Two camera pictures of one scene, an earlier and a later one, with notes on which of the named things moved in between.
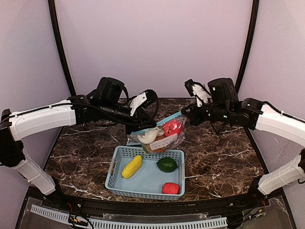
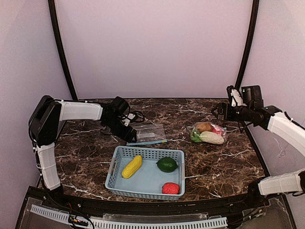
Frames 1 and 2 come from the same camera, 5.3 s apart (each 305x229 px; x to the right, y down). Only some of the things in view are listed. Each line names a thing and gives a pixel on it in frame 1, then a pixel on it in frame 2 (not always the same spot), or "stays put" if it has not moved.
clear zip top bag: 159,139 -> 207,132
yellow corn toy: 132,167 stays put
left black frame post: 52,10 stays put
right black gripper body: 196,114 -> 222,111
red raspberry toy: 170,188 stays put
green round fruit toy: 167,164 stays put
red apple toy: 173,127 -> 217,130
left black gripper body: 137,117 -> 127,132
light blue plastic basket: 147,181 stays put
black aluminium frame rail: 151,209 stays put
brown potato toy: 161,150 -> 202,127
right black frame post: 247,58 stays put
